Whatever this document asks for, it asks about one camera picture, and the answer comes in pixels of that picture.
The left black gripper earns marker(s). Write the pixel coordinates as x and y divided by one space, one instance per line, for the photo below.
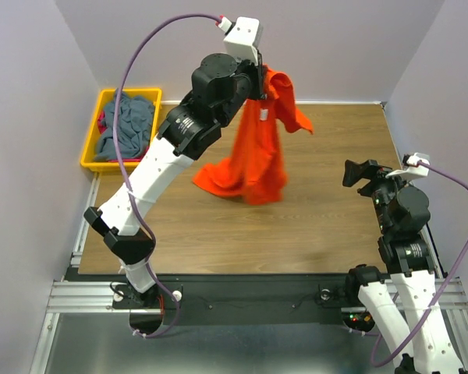
257 72

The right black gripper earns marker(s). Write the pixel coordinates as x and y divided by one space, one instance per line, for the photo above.
354 171

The orange polo shirt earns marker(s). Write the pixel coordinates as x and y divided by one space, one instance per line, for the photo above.
254 171

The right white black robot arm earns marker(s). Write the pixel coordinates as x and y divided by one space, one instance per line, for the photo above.
404 302

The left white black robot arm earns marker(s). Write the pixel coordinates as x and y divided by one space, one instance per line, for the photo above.
220 86

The grey t shirt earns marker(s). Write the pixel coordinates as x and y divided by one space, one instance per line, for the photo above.
133 105

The yellow plastic bin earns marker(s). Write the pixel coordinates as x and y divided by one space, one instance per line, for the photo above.
87 160

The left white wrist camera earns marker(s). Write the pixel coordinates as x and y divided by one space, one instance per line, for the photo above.
242 38

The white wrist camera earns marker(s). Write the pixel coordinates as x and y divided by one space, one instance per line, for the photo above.
412 167
242 38

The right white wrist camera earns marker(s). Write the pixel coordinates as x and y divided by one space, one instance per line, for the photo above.
412 167

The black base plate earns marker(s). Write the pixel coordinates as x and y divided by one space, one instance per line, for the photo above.
215 300

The left aluminium side rail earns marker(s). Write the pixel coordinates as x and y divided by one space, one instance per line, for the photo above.
81 236

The aluminium frame rail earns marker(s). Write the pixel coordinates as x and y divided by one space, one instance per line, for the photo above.
97 297

